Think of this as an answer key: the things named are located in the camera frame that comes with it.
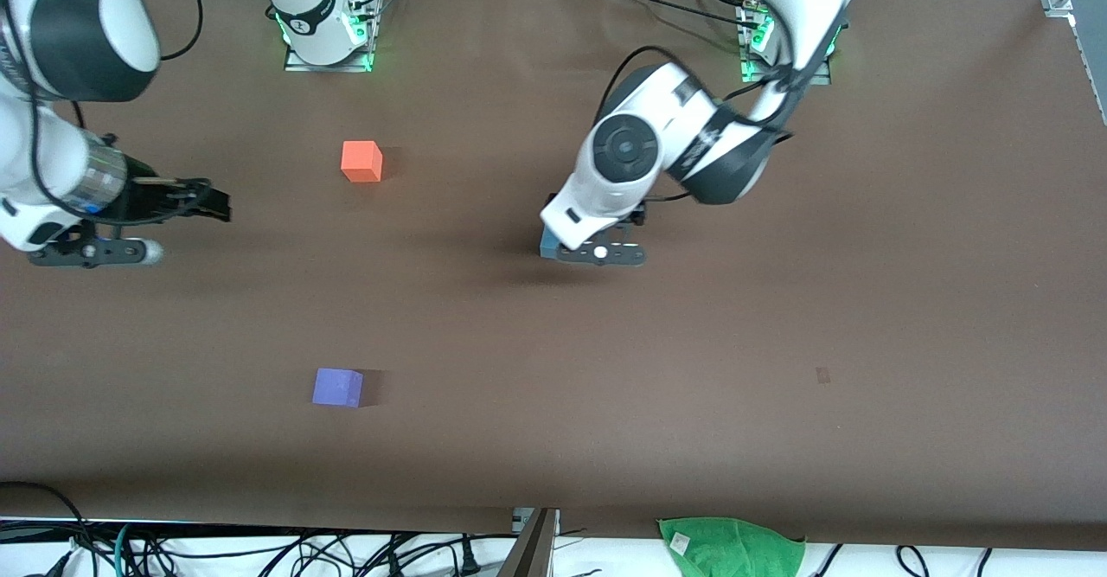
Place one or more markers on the brown paper table cover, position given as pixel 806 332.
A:
pixel 553 343

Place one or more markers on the orange foam block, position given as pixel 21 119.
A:
pixel 361 162

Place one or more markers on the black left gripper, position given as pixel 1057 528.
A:
pixel 637 218

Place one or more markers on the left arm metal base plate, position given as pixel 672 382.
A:
pixel 751 75

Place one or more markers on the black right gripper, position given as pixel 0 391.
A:
pixel 149 197

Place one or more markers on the black power plug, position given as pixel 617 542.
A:
pixel 470 560

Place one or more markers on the aluminium profile post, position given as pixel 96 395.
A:
pixel 532 551

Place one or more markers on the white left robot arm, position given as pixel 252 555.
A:
pixel 623 149

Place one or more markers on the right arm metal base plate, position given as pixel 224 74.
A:
pixel 294 65

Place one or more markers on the light blue foam block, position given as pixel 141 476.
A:
pixel 547 246

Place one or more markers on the purple foam block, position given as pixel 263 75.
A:
pixel 335 387

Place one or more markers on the green microfibre cloth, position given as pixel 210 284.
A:
pixel 735 551

